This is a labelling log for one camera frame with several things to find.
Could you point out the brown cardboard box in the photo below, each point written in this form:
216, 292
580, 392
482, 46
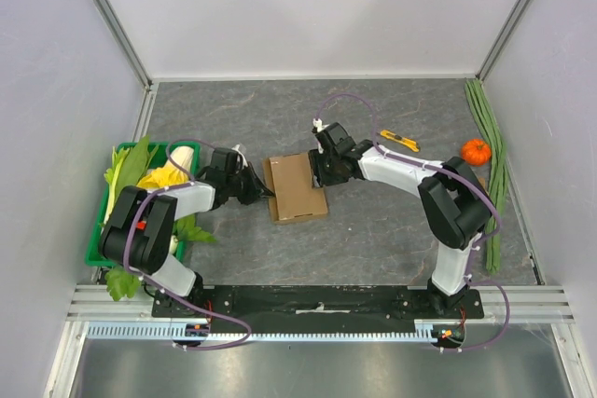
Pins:
295, 198

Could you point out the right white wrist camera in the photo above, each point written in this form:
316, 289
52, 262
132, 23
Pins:
317, 125

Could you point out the green long beans bundle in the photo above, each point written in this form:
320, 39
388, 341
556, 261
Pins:
499, 176

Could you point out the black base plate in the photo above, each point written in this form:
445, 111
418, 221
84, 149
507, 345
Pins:
343, 307

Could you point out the orange toy pumpkin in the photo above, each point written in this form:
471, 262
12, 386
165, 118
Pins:
476, 152

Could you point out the green leafy vegetable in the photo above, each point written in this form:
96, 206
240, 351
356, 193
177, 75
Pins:
129, 166

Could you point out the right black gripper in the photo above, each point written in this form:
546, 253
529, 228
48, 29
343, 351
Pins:
320, 168

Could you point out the yellow utility knife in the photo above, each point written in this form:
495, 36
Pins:
407, 142

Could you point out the yellow toy napa cabbage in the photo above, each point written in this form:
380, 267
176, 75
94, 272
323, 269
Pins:
175, 171

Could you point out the white toy radish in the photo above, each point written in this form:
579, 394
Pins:
173, 244

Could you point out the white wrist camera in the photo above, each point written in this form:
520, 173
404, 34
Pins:
240, 149
317, 125

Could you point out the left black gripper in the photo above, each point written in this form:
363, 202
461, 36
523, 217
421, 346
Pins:
255, 191

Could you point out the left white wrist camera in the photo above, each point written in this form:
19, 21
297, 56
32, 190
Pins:
240, 149

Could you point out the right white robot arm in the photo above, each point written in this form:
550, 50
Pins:
455, 205

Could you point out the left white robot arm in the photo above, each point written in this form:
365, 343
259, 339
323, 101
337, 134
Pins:
138, 232

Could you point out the grey slotted cable duct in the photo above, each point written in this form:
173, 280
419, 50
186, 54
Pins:
198, 332

